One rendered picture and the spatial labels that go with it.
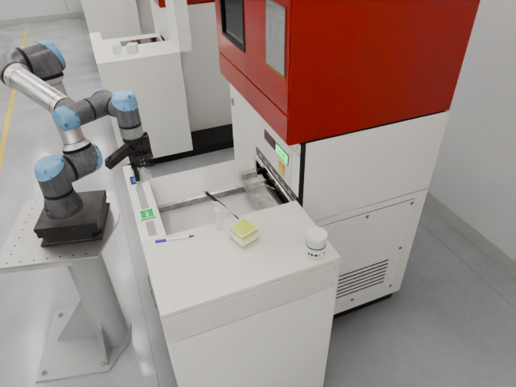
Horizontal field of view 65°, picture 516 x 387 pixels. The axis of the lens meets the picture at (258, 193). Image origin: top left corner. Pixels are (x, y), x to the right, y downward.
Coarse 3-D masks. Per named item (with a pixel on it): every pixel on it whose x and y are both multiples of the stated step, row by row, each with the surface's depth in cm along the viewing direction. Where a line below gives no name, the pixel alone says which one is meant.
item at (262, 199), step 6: (240, 180) 193; (246, 192) 188; (252, 192) 184; (258, 192) 184; (264, 192) 184; (252, 198) 182; (258, 198) 180; (264, 198) 180; (270, 198) 180; (258, 204) 177; (264, 204) 177; (270, 204) 177; (276, 204) 176
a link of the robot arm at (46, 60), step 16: (16, 48) 145; (32, 48) 147; (48, 48) 150; (32, 64) 146; (48, 64) 151; (64, 64) 157; (48, 80) 152; (80, 128) 166; (64, 144) 165; (80, 144) 165; (80, 160) 166; (96, 160) 171; (80, 176) 168
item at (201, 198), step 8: (216, 192) 190; (224, 192) 190; (232, 192) 192; (240, 192) 194; (184, 200) 185; (192, 200) 186; (200, 200) 188; (160, 208) 182; (168, 208) 183; (176, 208) 185
